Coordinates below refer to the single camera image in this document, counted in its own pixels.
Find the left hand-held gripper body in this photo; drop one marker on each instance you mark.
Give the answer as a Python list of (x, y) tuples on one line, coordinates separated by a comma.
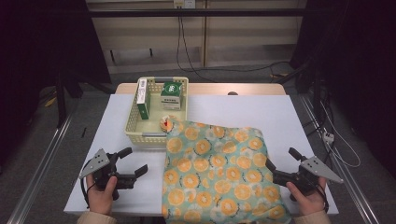
[(96, 163)]

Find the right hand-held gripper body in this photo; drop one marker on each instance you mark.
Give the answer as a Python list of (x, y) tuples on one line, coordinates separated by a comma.
[(317, 168)]

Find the cream plastic basket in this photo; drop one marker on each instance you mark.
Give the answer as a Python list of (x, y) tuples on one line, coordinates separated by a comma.
[(154, 118)]

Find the round orange snack packet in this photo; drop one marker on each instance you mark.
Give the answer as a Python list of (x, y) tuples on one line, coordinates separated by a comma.
[(166, 124)]

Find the orange print fabric bag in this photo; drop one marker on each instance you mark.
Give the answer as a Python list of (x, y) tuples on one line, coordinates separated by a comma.
[(218, 174)]

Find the tall green white box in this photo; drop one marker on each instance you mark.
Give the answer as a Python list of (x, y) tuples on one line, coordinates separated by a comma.
[(142, 93)]

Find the square green white box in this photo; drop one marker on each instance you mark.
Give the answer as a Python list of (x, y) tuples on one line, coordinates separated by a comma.
[(171, 91)]

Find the person's right hand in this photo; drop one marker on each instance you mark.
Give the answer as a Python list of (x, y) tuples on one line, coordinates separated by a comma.
[(309, 202)]

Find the person's left hand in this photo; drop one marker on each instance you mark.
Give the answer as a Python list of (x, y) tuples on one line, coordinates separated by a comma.
[(99, 199)]

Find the white board sheet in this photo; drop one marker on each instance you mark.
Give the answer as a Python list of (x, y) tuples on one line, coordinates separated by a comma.
[(124, 161)]

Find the white power strip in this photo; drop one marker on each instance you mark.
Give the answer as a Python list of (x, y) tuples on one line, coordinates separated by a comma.
[(328, 137)]

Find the black metal stand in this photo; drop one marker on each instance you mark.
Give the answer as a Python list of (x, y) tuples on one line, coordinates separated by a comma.
[(61, 102), (316, 93)]

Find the yellow floor tape piece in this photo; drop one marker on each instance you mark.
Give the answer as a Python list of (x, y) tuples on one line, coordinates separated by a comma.
[(50, 101)]

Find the dark round table grommet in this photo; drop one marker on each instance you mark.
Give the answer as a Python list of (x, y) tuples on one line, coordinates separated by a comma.
[(232, 93)]

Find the dark curtain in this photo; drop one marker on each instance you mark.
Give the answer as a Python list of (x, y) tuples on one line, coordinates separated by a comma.
[(31, 46), (358, 62)]

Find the aluminium rail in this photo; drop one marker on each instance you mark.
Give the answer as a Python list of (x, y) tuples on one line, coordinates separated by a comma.
[(350, 183), (43, 169)]

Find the white wall socket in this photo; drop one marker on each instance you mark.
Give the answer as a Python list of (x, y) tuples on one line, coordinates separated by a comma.
[(184, 3)]

